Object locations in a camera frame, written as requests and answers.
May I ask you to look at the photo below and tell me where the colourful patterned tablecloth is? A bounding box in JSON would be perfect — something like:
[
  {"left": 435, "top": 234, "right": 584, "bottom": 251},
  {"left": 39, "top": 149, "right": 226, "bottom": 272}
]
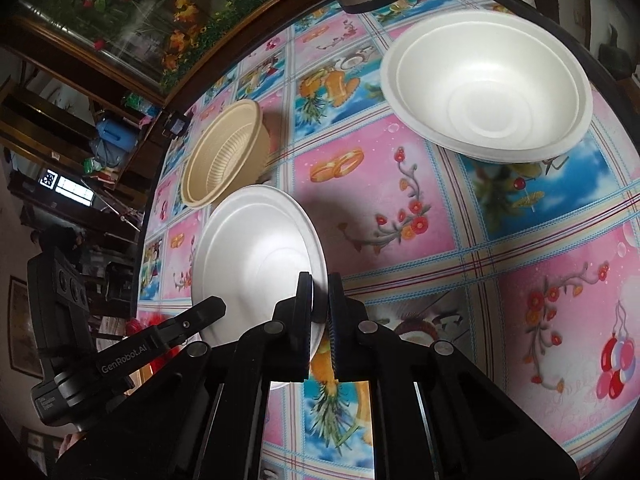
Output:
[{"left": 137, "top": 0, "right": 639, "bottom": 474}]

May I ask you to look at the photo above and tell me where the beige ribbed bowl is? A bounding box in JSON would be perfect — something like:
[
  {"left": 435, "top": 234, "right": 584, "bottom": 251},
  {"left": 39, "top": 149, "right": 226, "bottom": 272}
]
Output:
[{"left": 181, "top": 99, "right": 270, "bottom": 209}]

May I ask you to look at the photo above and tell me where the floral landscape painting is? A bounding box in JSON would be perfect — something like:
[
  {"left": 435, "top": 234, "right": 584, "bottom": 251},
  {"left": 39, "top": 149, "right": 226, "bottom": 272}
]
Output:
[{"left": 1, "top": 0, "right": 271, "bottom": 104}]

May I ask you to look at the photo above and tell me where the white foam plate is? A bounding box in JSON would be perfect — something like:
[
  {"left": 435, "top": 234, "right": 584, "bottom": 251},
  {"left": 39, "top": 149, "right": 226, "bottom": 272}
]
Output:
[{"left": 191, "top": 184, "right": 328, "bottom": 353}]

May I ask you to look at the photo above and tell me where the red glass plate with sticker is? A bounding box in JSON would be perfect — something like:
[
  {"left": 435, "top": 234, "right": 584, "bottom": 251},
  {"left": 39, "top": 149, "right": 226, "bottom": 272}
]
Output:
[{"left": 125, "top": 311, "right": 180, "bottom": 379}]

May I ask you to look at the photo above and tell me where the small black jar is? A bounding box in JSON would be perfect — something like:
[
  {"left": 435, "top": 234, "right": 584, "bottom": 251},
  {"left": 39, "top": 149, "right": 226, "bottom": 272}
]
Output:
[{"left": 162, "top": 110, "right": 193, "bottom": 139}]

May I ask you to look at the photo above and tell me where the blue plastic jug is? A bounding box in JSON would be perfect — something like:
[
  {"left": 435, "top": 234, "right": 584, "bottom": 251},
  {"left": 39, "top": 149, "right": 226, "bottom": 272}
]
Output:
[{"left": 96, "top": 119, "right": 138, "bottom": 153}]

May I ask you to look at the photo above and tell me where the white foam bowl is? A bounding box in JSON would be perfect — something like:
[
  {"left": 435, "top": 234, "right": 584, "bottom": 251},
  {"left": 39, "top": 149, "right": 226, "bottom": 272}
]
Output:
[{"left": 381, "top": 10, "right": 593, "bottom": 164}]

